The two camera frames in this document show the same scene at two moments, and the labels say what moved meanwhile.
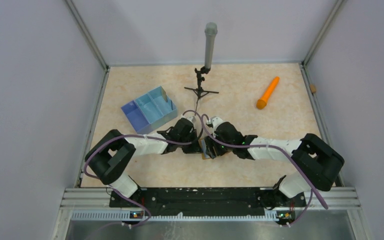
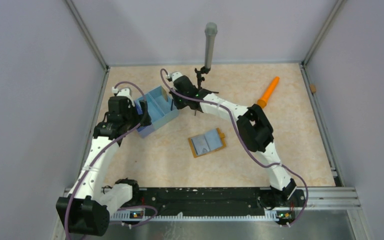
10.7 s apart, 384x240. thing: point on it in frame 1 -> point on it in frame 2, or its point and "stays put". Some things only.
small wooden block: [313, 88] stays put
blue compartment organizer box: [150, 110] stays put
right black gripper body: [219, 148] -> [179, 103]
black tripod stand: [199, 92] stays put
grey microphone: [211, 29] stays put
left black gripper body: [191, 136] -> [132, 118]
